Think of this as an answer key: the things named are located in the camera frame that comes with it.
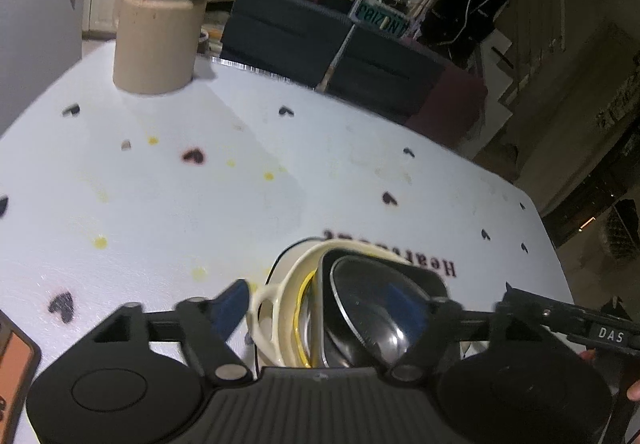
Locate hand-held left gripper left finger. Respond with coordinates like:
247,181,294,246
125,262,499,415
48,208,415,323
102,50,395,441
60,280,251,385

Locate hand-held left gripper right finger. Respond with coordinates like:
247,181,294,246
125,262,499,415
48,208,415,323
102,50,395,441
390,299,586,382

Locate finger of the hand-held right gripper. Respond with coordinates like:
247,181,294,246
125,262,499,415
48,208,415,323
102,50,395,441
497,281,640,327

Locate cream bowl with handles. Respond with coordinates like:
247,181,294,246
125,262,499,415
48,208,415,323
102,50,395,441
247,241,481,370

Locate floral bowl with yellow rim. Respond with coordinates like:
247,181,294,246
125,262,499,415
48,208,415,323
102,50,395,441
294,269,323,369

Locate purple storage box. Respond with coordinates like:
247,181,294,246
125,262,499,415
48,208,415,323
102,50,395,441
405,38,489,151

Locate smartphone with orange case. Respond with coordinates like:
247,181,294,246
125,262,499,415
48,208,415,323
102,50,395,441
0,309,42,444

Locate dark blue storage box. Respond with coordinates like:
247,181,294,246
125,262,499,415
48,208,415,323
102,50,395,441
327,26,447,125
220,0,354,89

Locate beige cooker with steel lid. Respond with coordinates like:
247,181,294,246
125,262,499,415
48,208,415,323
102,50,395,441
112,0,215,95

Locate wooden stick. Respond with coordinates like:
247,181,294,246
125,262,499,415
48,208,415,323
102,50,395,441
317,24,359,93

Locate black garment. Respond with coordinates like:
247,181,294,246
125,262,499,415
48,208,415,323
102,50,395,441
425,0,509,70

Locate white refrigerator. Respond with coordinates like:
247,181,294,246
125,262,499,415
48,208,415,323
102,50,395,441
0,0,97,135

